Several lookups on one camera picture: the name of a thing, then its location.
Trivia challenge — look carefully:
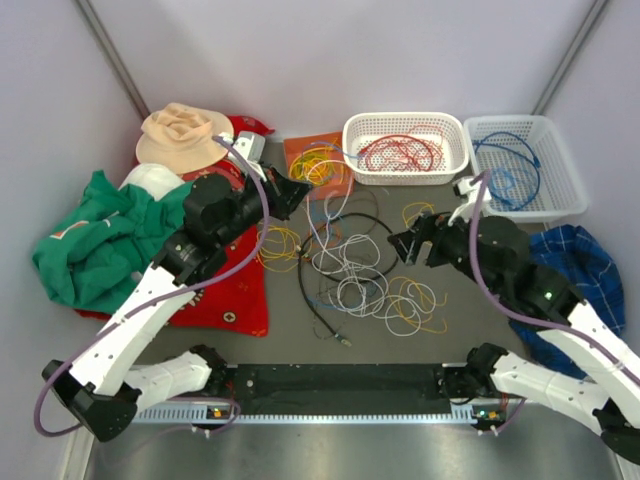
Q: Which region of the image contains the blue network cable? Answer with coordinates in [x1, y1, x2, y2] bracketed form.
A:
[472, 130, 544, 174]
[484, 167, 539, 211]

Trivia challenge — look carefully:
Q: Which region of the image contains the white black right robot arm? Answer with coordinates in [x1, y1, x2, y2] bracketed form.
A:
[388, 214, 639, 463]

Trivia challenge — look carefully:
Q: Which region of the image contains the white thin cable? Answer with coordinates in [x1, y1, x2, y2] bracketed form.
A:
[304, 159, 439, 337]

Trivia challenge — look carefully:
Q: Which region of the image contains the beige bucket hat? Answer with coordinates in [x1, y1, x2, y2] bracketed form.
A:
[135, 102, 234, 175]

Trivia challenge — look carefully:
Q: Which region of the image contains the blue plaid cloth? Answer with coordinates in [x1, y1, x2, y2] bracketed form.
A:
[509, 224, 626, 379]

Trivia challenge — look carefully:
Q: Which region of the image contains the black thick cable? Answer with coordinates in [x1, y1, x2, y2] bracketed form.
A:
[297, 212, 401, 349]

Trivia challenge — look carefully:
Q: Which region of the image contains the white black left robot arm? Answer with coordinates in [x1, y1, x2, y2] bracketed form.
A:
[42, 167, 313, 442]

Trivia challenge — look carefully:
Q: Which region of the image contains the green garment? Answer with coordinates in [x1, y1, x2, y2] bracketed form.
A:
[32, 171, 191, 314]

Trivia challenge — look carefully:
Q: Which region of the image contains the white garment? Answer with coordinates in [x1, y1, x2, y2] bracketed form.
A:
[119, 163, 184, 201]

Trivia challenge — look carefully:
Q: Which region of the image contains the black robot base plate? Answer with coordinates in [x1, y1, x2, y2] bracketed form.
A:
[200, 364, 503, 415]

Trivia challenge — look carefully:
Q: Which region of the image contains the white empty perforated basket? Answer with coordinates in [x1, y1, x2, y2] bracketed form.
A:
[463, 115, 588, 223]

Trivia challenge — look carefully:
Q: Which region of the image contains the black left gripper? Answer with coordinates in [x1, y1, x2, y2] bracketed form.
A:
[217, 161, 314, 247]

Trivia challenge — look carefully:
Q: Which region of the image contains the slotted cable duct rail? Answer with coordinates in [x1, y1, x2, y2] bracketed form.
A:
[134, 402, 505, 426]

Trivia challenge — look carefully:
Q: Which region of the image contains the orange red cable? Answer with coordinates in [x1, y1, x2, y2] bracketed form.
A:
[357, 132, 436, 172]

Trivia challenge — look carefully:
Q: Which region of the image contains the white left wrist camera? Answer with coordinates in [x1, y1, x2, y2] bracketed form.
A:
[218, 131, 266, 162]

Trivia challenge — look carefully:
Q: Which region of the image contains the white basket with red cable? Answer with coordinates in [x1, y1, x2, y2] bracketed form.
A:
[342, 112, 469, 186]

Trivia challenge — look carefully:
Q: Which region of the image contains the light blue thin cable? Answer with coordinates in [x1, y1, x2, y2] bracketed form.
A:
[483, 168, 516, 197]

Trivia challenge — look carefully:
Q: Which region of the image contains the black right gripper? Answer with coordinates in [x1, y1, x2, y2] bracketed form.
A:
[387, 204, 501, 295]

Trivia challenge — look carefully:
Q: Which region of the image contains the orange cardboard box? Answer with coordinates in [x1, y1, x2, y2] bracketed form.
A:
[283, 132, 353, 200]

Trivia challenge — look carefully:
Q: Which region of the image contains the red patterned cloth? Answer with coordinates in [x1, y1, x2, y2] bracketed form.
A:
[74, 115, 276, 340]

